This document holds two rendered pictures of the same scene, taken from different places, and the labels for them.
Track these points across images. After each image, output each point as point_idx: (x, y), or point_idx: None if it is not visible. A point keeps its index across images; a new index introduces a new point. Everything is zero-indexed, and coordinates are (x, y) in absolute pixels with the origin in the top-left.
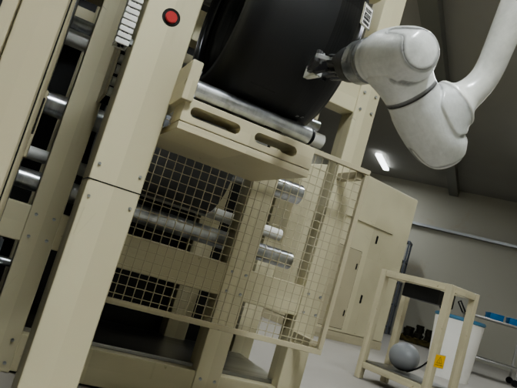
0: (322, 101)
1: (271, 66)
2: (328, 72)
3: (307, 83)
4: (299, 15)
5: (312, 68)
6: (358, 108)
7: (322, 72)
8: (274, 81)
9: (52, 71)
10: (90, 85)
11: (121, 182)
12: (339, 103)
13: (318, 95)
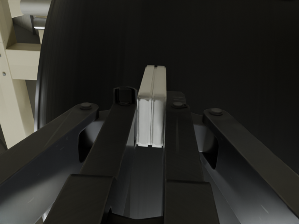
0: (61, 23)
1: (267, 61)
2: (181, 186)
3: (136, 53)
4: (240, 223)
5: (223, 129)
6: (2, 55)
7: (165, 132)
8: (232, 22)
9: None
10: None
11: None
12: (24, 52)
13: (86, 33)
